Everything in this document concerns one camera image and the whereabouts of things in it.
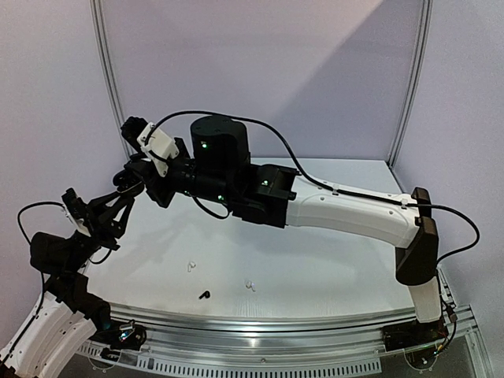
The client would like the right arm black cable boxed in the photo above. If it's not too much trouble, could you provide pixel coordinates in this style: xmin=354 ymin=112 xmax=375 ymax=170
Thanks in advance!
xmin=143 ymin=110 xmax=481 ymax=347

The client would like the white earbud left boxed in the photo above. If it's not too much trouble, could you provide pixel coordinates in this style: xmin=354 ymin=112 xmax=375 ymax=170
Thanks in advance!
xmin=187 ymin=261 xmax=196 ymax=272

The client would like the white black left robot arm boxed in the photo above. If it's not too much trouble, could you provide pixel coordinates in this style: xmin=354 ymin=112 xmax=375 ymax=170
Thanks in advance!
xmin=1 ymin=189 xmax=146 ymax=377

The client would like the aluminium frame post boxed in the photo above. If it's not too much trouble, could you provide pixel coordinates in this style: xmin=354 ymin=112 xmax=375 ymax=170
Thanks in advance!
xmin=387 ymin=0 xmax=433 ymax=170
xmin=90 ymin=0 xmax=132 ymax=158

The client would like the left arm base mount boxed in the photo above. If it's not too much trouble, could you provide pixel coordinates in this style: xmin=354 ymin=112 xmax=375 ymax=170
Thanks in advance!
xmin=91 ymin=320 xmax=147 ymax=361

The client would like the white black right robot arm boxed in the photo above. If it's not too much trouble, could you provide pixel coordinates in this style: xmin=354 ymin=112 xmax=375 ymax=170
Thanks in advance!
xmin=120 ymin=111 xmax=442 ymax=343

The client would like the front aluminium rail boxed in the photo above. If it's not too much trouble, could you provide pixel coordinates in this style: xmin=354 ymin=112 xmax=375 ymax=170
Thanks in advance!
xmin=86 ymin=301 xmax=480 ymax=359

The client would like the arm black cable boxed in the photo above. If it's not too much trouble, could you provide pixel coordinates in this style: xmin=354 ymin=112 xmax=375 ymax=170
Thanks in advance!
xmin=143 ymin=110 xmax=481 ymax=347
xmin=7 ymin=201 xmax=111 ymax=355

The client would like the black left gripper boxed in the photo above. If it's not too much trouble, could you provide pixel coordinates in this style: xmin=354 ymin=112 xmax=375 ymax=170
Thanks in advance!
xmin=64 ymin=187 xmax=133 ymax=271

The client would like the small black charging case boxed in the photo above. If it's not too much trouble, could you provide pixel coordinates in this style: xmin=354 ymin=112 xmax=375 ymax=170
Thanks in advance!
xmin=113 ymin=169 xmax=145 ymax=197

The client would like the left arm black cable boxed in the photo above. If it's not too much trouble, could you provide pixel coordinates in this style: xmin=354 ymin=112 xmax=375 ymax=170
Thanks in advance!
xmin=7 ymin=201 xmax=111 ymax=355

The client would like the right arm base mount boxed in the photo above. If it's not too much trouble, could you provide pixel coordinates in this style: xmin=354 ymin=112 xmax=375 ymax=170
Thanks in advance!
xmin=381 ymin=309 xmax=458 ymax=354

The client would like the perforated metal cable tray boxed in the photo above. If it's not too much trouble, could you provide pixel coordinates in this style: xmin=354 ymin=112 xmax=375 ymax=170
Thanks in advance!
xmin=76 ymin=343 xmax=383 ymax=377

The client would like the right aluminium frame post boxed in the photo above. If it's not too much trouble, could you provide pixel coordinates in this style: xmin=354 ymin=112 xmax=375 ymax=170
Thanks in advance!
xmin=387 ymin=0 xmax=433 ymax=170

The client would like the white earbud centre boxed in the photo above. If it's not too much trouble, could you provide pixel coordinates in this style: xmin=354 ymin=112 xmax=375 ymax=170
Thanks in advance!
xmin=245 ymin=280 xmax=256 ymax=292

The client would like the white earbud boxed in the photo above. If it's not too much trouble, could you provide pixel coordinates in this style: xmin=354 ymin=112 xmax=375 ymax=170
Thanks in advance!
xmin=187 ymin=261 xmax=196 ymax=272
xmin=245 ymin=280 xmax=256 ymax=292

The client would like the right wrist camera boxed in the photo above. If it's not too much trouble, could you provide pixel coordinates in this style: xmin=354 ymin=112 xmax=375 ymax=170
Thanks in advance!
xmin=120 ymin=117 xmax=180 ymax=177

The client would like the left aluminium frame post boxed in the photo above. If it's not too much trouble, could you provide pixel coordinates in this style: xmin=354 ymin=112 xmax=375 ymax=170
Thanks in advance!
xmin=90 ymin=0 xmax=132 ymax=158

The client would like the black stem earbud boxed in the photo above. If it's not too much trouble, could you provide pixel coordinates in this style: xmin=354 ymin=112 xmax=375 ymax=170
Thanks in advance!
xmin=198 ymin=291 xmax=211 ymax=299

